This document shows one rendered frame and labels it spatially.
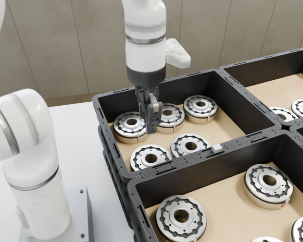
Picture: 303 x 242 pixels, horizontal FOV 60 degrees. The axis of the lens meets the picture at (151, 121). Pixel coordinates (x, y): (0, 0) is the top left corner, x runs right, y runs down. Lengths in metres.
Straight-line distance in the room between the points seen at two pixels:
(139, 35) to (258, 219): 0.44
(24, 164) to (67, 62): 1.77
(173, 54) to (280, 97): 0.57
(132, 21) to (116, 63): 1.81
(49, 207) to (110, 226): 0.23
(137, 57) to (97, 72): 1.82
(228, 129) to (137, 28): 0.46
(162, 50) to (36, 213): 0.38
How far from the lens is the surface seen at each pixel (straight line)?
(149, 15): 0.44
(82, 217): 0.66
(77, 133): 0.97
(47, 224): 0.61
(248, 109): 0.76
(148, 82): 0.49
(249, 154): 0.65
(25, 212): 0.58
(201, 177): 0.61
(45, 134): 0.45
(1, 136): 0.42
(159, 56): 0.47
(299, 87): 1.06
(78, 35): 2.13
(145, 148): 0.67
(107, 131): 0.62
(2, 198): 0.88
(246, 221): 0.62
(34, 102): 0.44
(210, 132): 0.77
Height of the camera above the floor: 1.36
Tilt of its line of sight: 42 degrees down
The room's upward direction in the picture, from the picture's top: straight up
